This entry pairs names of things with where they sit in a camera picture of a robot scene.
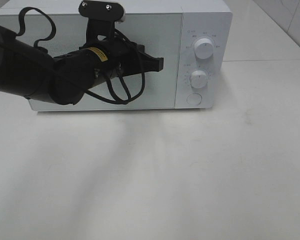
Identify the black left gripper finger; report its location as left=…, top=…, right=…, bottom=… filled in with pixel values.
left=136, top=44, right=164, bottom=73

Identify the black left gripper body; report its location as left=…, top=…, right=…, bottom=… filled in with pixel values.
left=79, top=21, right=140, bottom=83

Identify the white microwave door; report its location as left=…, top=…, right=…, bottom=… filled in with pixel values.
left=0, top=11, right=182, bottom=111

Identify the white microwave knob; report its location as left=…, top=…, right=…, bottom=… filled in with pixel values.
left=193, top=36, right=215, bottom=60
left=189, top=70, right=209, bottom=89

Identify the round white door button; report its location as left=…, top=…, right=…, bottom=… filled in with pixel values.
left=186, top=93, right=202, bottom=106

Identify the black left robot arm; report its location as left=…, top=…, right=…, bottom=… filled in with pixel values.
left=0, top=26, right=164, bottom=106

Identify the white microwave oven body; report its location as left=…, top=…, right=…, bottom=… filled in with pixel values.
left=0, top=0, right=233, bottom=109

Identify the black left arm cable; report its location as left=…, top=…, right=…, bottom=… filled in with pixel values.
left=17, top=6, right=147, bottom=105

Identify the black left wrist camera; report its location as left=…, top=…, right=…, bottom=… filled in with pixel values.
left=78, top=0, right=126, bottom=22

